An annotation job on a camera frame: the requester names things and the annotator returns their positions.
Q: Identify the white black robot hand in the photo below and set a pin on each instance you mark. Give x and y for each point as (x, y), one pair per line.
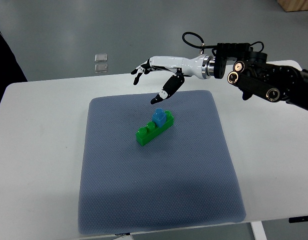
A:
(202, 67)

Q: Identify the blue toy block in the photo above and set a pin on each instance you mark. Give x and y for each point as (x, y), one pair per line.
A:
(159, 117)

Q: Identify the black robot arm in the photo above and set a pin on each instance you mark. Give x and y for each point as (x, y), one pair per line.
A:
(255, 77)

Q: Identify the green four-stud toy block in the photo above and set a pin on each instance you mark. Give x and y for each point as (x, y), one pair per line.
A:
(147, 133)

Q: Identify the upper metal floor plate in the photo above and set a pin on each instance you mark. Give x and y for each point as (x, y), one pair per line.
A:
(101, 57)

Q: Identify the wooden furniture corner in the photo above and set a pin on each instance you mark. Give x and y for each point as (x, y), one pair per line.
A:
(293, 5)

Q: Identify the blue-grey mesh mat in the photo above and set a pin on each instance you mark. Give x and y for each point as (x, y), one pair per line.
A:
(184, 177)

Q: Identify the white table leg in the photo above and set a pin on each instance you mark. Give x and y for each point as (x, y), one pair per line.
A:
(258, 230)

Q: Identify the black table control panel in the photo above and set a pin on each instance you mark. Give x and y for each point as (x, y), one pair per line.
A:
(299, 219)

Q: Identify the black striped clothing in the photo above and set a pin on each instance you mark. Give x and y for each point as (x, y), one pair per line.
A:
(10, 71)

